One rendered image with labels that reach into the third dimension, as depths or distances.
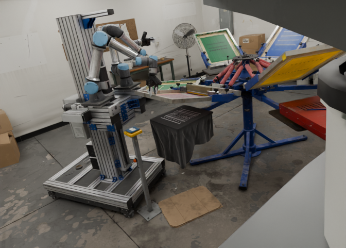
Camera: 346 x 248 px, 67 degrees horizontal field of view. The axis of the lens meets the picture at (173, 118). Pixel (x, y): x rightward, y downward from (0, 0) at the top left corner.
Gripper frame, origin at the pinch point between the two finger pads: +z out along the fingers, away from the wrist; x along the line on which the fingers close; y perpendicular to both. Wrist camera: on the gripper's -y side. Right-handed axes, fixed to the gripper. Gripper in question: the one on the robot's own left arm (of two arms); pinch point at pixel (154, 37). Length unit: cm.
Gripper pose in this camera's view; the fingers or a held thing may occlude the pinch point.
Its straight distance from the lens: 330.0
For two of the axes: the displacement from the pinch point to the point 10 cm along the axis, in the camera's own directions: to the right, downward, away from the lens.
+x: 6.6, 3.2, -6.8
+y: 0.5, 8.8, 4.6
